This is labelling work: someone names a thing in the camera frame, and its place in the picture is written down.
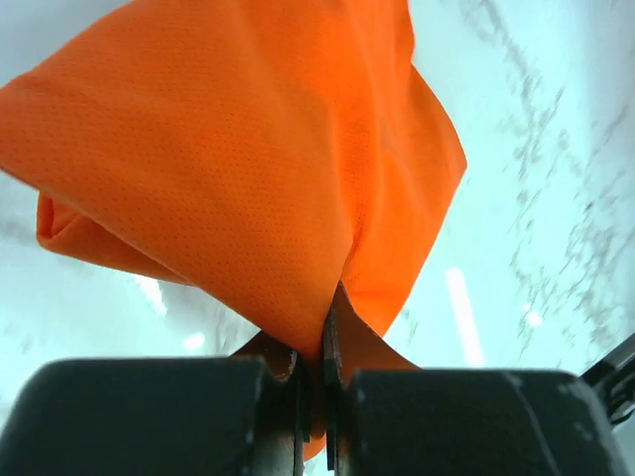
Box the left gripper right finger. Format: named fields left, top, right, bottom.
left=322, top=284, right=420, bottom=475

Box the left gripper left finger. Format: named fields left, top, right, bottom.
left=233, top=331, right=311, bottom=475

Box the orange t shirt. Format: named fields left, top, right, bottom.
left=0, top=0, right=470, bottom=462

